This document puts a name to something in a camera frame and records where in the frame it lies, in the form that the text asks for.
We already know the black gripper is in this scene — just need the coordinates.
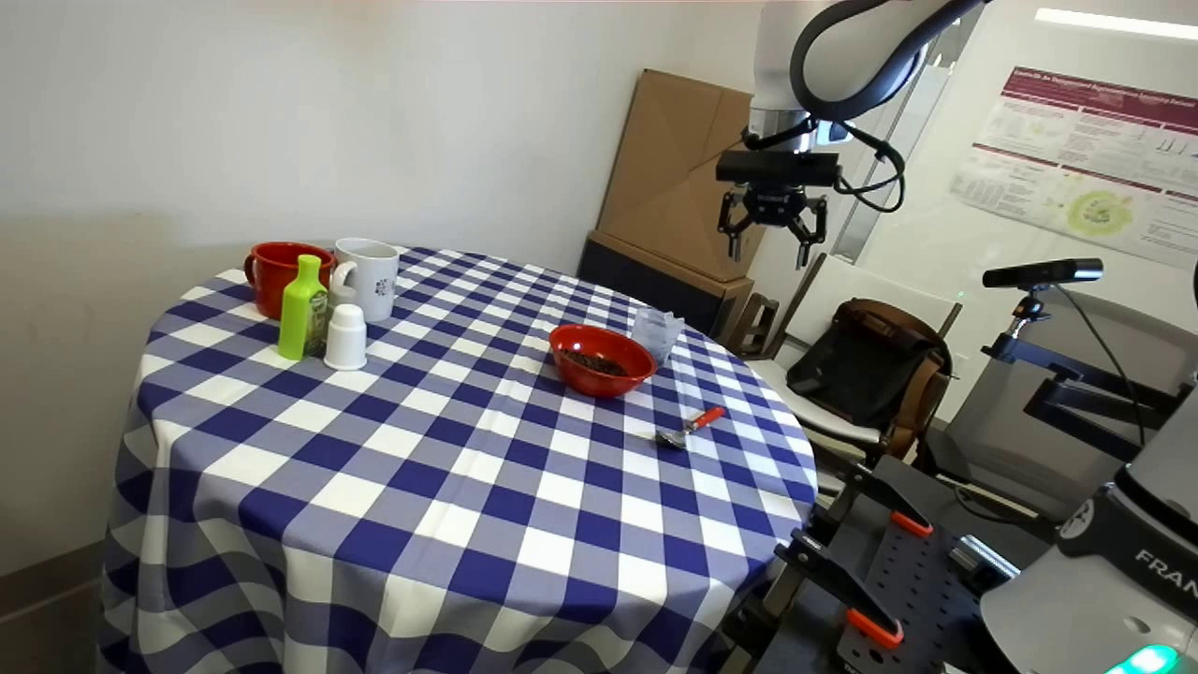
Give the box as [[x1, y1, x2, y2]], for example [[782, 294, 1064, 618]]
[[719, 184, 831, 270]]

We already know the red handled metal spoon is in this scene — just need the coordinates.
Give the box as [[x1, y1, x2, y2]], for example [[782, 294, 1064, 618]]
[[650, 404, 729, 455]]

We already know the clear plastic measuring cup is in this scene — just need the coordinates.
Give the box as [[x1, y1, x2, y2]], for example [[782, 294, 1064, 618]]
[[630, 303, 690, 368]]

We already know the red plastic bowl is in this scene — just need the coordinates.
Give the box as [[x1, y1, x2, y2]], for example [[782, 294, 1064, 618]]
[[546, 321, 657, 404]]

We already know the brown cardboard box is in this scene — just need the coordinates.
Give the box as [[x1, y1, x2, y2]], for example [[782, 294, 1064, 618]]
[[586, 67, 800, 294]]

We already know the black crate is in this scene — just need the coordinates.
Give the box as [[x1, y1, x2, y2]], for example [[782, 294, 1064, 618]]
[[575, 234, 765, 346]]

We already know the dark brown beans pile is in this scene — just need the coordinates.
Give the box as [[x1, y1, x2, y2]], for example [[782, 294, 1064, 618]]
[[571, 350, 631, 381]]

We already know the black perforated robot cart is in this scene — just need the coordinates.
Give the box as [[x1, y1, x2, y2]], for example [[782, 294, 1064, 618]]
[[715, 454, 1079, 674]]

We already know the white mug with print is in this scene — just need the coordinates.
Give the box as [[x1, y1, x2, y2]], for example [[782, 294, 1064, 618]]
[[325, 234, 403, 328]]

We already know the blue white checkered tablecloth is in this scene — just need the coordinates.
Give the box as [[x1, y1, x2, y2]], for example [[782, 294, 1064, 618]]
[[95, 238, 825, 674]]

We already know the green plastic bottle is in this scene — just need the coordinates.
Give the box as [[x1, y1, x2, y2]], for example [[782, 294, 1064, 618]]
[[272, 249, 335, 361]]

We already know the red mug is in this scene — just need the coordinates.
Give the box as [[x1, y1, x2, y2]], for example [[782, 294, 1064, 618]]
[[241, 238, 345, 321]]

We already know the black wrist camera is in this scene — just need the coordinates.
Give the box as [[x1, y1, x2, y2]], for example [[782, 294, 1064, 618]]
[[710, 144, 847, 189]]

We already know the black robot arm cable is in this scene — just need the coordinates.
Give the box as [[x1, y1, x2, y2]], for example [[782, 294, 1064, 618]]
[[818, 117, 910, 217]]

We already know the black bar camera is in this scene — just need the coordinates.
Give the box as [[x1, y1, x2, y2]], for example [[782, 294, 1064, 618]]
[[981, 254, 1109, 291]]

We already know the orange handled black clamp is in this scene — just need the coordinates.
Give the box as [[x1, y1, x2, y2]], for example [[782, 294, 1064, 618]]
[[798, 534, 910, 653], [858, 479, 941, 541]]

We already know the white wall poster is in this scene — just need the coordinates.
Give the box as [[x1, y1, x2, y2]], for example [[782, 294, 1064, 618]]
[[947, 62, 1198, 271]]

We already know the black camera tripod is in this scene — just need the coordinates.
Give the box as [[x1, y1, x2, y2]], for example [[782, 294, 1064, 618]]
[[986, 284, 1198, 464]]

